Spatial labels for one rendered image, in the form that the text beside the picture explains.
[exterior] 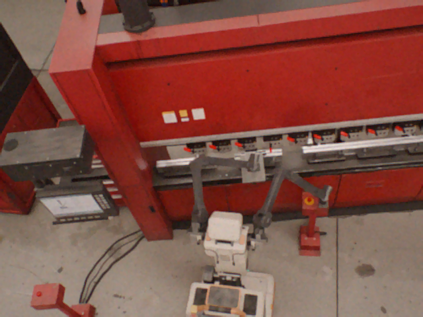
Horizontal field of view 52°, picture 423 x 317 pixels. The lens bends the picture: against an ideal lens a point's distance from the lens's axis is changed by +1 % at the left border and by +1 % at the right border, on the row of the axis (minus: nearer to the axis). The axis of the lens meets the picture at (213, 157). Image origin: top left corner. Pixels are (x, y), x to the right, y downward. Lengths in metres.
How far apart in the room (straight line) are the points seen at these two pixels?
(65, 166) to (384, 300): 2.86
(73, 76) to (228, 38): 0.92
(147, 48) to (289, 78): 0.94
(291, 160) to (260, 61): 1.16
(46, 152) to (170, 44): 0.97
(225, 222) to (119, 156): 0.93
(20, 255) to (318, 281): 2.94
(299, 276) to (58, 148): 2.44
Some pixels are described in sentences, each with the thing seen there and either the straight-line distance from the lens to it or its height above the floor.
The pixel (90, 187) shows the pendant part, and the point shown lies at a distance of 2.89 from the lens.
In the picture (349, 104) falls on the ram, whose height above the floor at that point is 1.52.
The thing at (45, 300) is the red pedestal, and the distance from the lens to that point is 3.61.
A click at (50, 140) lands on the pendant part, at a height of 1.95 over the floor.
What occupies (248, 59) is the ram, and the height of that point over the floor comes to 2.04.
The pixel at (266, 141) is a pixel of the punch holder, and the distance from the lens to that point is 3.36.
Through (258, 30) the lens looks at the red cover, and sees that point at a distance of 2.57.
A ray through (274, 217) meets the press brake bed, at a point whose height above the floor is 0.05.
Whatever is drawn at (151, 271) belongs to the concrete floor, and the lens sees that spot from 4.27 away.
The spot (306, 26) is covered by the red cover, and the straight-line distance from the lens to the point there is 2.61.
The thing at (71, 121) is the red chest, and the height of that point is 0.98.
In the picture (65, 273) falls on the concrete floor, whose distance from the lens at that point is 4.57.
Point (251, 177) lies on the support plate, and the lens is 3.40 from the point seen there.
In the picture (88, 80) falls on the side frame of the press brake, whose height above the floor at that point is 2.21.
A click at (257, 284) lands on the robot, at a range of 3.78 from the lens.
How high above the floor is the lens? 3.86
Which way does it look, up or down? 54 degrees down
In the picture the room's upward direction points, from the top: 12 degrees counter-clockwise
